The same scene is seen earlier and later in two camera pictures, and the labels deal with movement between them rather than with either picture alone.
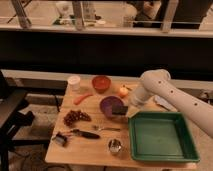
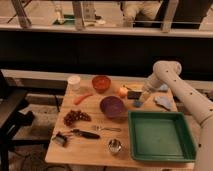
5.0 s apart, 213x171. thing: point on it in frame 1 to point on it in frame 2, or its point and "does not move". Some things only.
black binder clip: [60, 139] does not move
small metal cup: [114, 145] does not move
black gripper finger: [119, 110] to [134, 95]
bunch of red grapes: [73, 116] does not move
